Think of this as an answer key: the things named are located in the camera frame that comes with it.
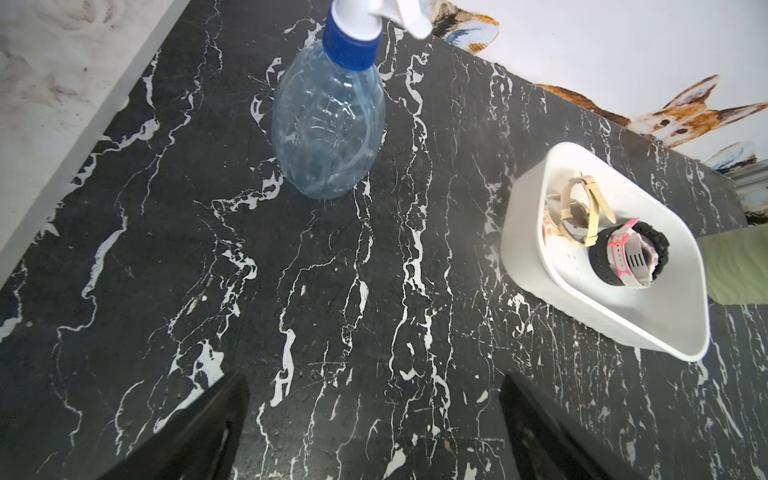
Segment clear blue spray bottle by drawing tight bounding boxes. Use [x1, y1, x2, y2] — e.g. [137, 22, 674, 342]
[271, 0, 432, 200]

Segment green pot red flowers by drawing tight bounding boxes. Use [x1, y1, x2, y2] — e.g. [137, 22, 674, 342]
[697, 224, 767, 305]

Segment pink white watch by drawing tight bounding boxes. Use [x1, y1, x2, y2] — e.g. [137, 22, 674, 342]
[606, 218, 660, 289]

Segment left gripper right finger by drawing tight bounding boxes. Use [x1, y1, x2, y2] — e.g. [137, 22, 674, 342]
[499, 373, 636, 479]

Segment white stepped shelf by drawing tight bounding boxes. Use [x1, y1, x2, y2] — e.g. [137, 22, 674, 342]
[1, 1, 187, 280]

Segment white storage box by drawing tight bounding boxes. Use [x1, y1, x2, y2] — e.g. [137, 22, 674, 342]
[501, 142, 710, 362]

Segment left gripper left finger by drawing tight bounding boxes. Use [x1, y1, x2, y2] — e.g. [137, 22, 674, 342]
[100, 373, 250, 479]

